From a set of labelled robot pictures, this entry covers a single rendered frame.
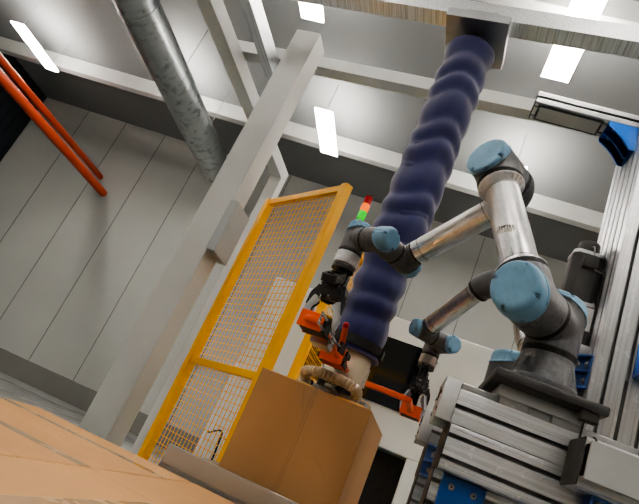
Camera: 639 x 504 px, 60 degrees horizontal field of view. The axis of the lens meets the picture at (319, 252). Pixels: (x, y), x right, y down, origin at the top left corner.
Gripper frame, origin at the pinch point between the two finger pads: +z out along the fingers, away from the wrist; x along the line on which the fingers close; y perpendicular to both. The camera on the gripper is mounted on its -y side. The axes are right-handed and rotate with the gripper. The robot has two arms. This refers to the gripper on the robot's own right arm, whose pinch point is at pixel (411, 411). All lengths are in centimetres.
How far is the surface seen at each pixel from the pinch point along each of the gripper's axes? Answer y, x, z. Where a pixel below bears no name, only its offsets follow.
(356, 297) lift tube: 40, -30, -28
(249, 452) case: 59, -39, 40
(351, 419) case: 59, -12, 18
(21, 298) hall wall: -732, -897, -33
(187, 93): -374, -503, -384
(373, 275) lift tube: 40, -27, -38
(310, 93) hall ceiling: -477, -368, -510
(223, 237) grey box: 0, -117, -48
